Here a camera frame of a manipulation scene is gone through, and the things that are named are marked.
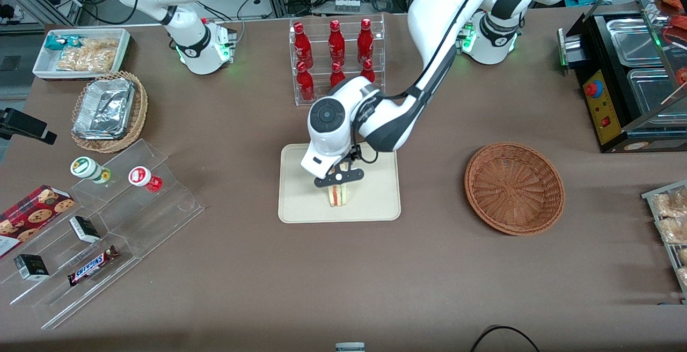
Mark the triangular sandwich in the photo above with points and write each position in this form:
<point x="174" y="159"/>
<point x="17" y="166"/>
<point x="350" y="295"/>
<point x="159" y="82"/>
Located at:
<point x="338" y="195"/>

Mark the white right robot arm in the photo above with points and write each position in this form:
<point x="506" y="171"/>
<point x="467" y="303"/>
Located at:
<point x="193" y="46"/>

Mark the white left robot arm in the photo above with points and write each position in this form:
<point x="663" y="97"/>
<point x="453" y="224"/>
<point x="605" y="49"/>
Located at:
<point x="456" y="8"/>

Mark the beige rectangular tray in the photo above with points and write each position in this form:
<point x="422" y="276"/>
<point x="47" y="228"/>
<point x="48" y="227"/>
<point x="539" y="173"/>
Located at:
<point x="375" y="196"/>

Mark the round brown wicker basket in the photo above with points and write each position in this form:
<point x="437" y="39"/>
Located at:
<point x="514" y="188"/>

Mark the oval brown wicker basket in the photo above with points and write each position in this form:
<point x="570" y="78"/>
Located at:
<point x="140" y="110"/>

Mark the tray of packaged snacks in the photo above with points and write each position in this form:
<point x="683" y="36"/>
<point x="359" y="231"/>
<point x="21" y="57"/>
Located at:
<point x="652" y="202"/>

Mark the red cola bottle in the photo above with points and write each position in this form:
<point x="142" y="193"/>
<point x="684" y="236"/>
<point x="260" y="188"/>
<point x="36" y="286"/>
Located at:
<point x="336" y="45"/>
<point x="337" y="73"/>
<point x="306" y="85"/>
<point x="367" y="70"/>
<point x="302" y="46"/>
<point x="365" y="43"/>

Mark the clear acrylic bottle rack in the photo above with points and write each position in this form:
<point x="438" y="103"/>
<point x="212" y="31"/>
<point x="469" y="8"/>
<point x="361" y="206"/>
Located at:
<point x="323" y="54"/>

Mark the white power strip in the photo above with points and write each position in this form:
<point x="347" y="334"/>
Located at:
<point x="347" y="5"/>

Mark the small grey device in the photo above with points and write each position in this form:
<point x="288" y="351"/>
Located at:
<point x="350" y="347"/>

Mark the clear acrylic tiered stand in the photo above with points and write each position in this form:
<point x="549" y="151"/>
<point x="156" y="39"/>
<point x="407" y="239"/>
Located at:
<point x="161" y="212"/>

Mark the red lid small jar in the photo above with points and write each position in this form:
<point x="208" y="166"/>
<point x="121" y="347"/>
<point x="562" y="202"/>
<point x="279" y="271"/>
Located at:
<point x="140" y="176"/>

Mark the aluminium foil container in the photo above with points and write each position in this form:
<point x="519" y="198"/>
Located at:
<point x="104" y="109"/>

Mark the red emergency stop knob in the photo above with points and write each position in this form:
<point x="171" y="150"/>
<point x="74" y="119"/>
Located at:
<point x="593" y="89"/>

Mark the green lid small jar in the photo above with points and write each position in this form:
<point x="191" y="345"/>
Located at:
<point x="85" y="167"/>

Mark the black food warmer appliance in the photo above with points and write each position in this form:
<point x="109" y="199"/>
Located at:
<point x="606" y="110"/>

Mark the small black box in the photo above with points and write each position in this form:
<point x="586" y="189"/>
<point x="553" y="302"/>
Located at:
<point x="31" y="267"/>
<point x="85" y="229"/>

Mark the snickers chocolate bar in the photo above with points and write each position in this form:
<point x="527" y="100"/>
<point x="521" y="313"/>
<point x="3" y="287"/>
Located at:
<point x="91" y="266"/>

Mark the clear bag of crackers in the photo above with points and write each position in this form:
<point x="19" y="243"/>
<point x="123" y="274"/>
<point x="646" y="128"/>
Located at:
<point x="88" y="57"/>

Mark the steel warmer pan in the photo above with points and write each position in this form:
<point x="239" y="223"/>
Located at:
<point x="655" y="92"/>
<point x="633" y="41"/>

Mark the teal snack packet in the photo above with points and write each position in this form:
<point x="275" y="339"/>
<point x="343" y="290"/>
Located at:
<point x="56" y="42"/>

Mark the red cookie box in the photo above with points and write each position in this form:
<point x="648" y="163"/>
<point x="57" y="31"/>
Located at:
<point x="32" y="218"/>

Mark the white rectangular snack bin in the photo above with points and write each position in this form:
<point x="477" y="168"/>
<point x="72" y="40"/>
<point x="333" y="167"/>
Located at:
<point x="42" y="67"/>

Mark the clear bag of snacks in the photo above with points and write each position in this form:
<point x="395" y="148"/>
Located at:
<point x="671" y="204"/>
<point x="673" y="230"/>

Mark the orange fried food piece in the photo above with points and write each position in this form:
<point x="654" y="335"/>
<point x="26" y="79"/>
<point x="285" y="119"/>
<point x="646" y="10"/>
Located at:
<point x="677" y="22"/>
<point x="672" y="0"/>

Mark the black clamp mount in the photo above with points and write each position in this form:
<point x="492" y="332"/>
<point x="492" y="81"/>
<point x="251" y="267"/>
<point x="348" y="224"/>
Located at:
<point x="24" y="124"/>

